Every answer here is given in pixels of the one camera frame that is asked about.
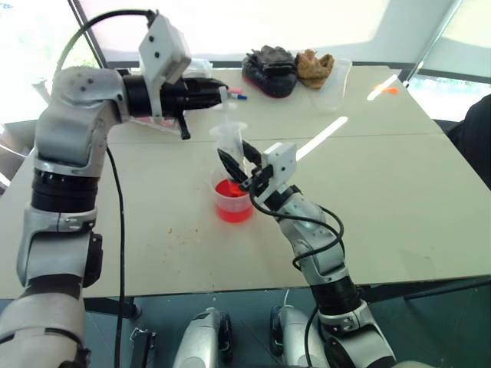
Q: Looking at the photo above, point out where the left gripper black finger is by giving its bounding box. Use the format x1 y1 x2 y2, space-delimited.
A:
196 94 224 112
196 77 229 96

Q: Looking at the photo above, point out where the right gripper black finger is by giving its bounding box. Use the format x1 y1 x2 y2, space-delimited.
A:
240 139 265 172
217 148 249 185

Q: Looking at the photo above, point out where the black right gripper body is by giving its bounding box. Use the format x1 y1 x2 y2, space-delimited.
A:
240 164 275 198

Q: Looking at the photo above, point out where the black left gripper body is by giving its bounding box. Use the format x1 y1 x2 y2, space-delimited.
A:
157 77 200 140

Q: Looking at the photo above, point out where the clear plastic funnel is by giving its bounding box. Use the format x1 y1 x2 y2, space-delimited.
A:
209 86 249 192

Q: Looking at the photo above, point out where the plastic cup with red liquid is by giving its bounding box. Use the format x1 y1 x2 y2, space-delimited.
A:
210 167 255 223

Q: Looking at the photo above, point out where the empty clear plastic cup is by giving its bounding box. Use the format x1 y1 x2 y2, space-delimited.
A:
309 57 353 113

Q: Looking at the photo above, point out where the clear plastic bag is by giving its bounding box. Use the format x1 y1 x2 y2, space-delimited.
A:
184 57 214 81

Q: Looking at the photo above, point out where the pink and white packet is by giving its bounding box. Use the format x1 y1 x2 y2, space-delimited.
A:
128 113 181 133

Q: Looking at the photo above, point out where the black shoe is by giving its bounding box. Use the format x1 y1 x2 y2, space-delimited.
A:
241 44 299 100

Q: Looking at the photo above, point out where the brown crumpled cloth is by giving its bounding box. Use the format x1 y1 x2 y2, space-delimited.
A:
294 48 335 90

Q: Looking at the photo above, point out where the silver right robot leg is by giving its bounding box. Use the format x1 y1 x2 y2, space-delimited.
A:
269 303 327 368

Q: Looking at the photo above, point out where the silver robot leg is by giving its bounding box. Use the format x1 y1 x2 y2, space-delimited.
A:
269 303 327 368
174 306 234 368

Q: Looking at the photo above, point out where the grey cardboard box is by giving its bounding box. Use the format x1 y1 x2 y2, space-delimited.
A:
0 122 38 195

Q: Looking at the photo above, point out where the silver left robot leg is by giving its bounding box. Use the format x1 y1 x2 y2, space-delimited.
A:
174 306 234 368

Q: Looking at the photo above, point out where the dark bulky object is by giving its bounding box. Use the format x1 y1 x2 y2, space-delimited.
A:
447 94 491 181

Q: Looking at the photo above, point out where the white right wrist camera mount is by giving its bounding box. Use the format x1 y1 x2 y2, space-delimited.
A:
251 141 298 205

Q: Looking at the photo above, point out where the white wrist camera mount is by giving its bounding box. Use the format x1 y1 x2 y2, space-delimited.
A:
251 141 298 205
137 14 192 124

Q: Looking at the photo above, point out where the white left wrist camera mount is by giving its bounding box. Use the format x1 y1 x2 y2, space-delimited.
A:
137 14 192 124

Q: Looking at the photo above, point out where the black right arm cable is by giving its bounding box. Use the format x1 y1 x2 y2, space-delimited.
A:
249 189 345 368

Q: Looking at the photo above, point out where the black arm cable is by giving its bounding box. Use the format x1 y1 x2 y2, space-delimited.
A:
56 9 160 368
249 189 345 368

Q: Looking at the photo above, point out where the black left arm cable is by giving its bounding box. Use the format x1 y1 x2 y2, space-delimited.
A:
56 9 160 368

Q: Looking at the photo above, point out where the black table leg bracket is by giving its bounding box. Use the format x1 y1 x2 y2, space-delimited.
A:
121 297 143 319

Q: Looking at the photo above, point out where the black metal clamp frame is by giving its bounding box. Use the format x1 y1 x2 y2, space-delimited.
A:
129 327 158 368

